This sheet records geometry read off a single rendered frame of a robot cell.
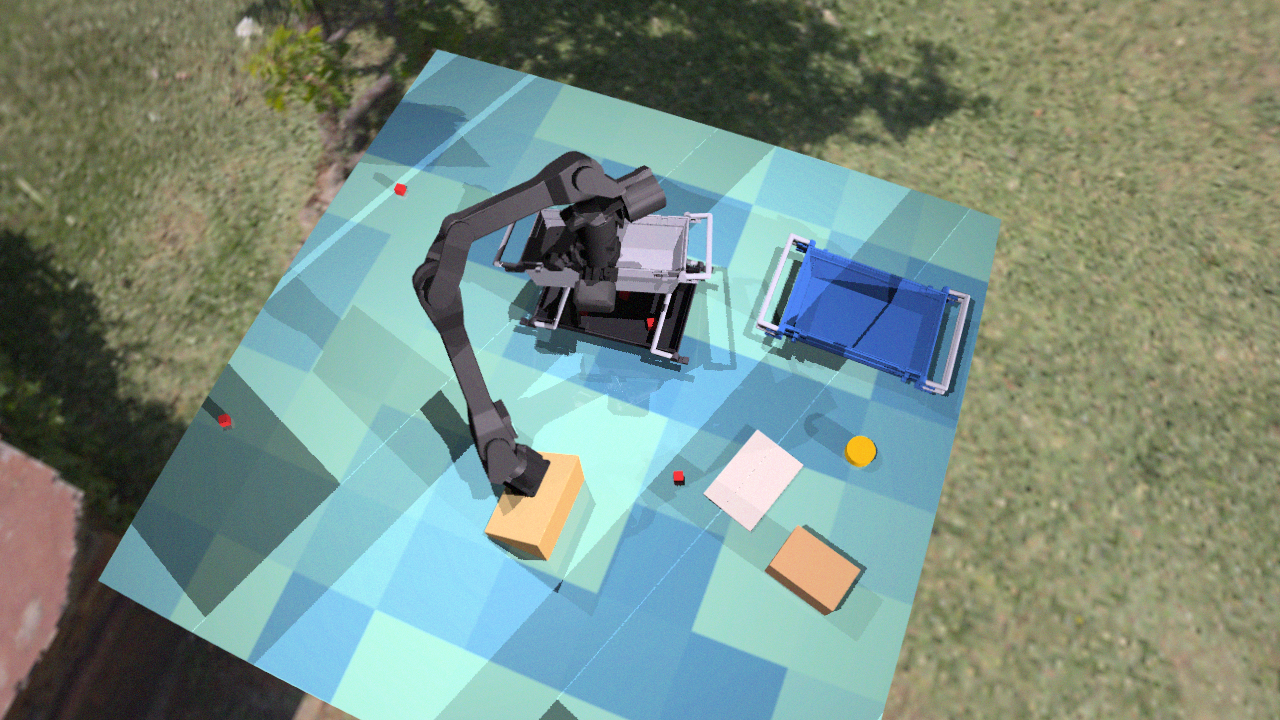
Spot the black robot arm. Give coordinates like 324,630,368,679
412,151,667,497

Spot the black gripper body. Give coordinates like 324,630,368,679
572,211,625,313

